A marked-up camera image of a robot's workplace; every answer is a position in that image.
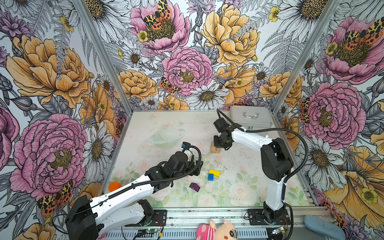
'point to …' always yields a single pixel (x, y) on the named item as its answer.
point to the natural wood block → (214, 150)
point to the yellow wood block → (215, 173)
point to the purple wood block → (195, 186)
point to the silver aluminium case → (252, 118)
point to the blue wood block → (210, 177)
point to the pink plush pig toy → (225, 231)
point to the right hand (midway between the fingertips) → (218, 149)
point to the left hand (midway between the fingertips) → (193, 164)
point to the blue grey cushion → (325, 226)
